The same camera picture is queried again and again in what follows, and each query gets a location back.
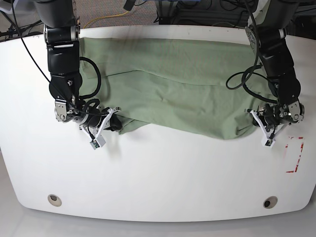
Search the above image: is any red tape rectangle marking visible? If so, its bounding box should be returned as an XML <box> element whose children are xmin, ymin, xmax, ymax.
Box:
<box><xmin>283</xmin><ymin>136</ymin><xmax>304</xmax><ymax>173</ymax></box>

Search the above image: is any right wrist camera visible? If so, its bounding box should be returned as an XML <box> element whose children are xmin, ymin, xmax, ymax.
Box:
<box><xmin>90</xmin><ymin>135</ymin><xmax>106</xmax><ymax>150</ymax></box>

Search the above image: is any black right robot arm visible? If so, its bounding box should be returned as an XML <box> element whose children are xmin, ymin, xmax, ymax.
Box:
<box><xmin>34</xmin><ymin>0</ymin><xmax>122</xmax><ymax>143</ymax></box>

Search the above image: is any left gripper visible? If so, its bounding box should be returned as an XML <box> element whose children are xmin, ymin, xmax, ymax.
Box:
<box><xmin>245</xmin><ymin>103</ymin><xmax>291</xmax><ymax>141</ymax></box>

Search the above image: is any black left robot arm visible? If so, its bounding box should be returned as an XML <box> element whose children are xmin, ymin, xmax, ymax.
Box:
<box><xmin>241</xmin><ymin>0</ymin><xmax>304</xmax><ymax>147</ymax></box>

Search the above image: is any yellow cable on floor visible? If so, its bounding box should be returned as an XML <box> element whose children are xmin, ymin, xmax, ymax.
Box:
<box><xmin>83</xmin><ymin>9</ymin><xmax>129</xmax><ymax>29</ymax></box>

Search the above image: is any left table grommet hole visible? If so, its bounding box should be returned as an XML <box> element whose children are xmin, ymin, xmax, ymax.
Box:
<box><xmin>47</xmin><ymin>194</ymin><xmax>62</xmax><ymax>207</ymax></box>

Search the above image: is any green T-shirt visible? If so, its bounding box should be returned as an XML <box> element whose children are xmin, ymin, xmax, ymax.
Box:
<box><xmin>80</xmin><ymin>38</ymin><xmax>263</xmax><ymax>140</ymax></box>

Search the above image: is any black tripod stand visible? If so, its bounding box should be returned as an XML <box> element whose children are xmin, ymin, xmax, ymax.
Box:
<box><xmin>0</xmin><ymin>21</ymin><xmax>43</xmax><ymax>40</ymax></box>

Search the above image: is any right table grommet hole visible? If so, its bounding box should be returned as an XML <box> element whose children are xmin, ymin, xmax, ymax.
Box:
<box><xmin>263</xmin><ymin>196</ymin><xmax>278</xmax><ymax>209</ymax></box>

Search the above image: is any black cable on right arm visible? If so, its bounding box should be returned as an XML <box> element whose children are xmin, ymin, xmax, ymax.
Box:
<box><xmin>11</xmin><ymin>0</ymin><xmax>102</xmax><ymax>119</ymax></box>

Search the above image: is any table grommet hole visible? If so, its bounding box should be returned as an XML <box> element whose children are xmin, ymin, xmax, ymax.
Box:
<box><xmin>263</xmin><ymin>196</ymin><xmax>278</xmax><ymax>209</ymax></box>
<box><xmin>47</xmin><ymin>194</ymin><xmax>62</xmax><ymax>207</ymax></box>

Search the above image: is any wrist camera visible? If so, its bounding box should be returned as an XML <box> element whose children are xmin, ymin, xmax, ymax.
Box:
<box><xmin>261</xmin><ymin>137</ymin><xmax>275</xmax><ymax>148</ymax></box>
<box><xmin>90</xmin><ymin>135</ymin><xmax>106</xmax><ymax>150</ymax></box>

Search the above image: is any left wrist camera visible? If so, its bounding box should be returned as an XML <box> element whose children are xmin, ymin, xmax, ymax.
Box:
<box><xmin>261</xmin><ymin>137</ymin><xmax>275</xmax><ymax>148</ymax></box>

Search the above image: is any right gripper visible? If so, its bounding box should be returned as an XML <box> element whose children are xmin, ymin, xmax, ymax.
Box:
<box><xmin>79</xmin><ymin>107</ymin><xmax>123</xmax><ymax>141</ymax></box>

